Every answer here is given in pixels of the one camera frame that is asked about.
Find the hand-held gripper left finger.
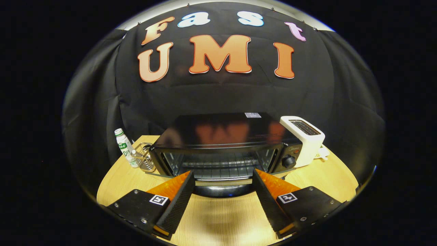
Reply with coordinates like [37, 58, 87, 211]
[106, 171, 196, 240]

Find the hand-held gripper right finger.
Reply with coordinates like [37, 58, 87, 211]
[252, 169, 349, 239]

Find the black toaster oven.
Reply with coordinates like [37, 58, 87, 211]
[147, 112, 304, 199]

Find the white pop-up toaster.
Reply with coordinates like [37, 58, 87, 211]
[280, 116, 326, 168]

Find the white divided bean dish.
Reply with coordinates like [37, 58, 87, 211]
[314, 145, 330, 161]

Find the white bottle green label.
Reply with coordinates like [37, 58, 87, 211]
[114, 128, 140, 168]

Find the metal wire rack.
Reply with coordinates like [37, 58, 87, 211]
[131, 142, 156, 173]

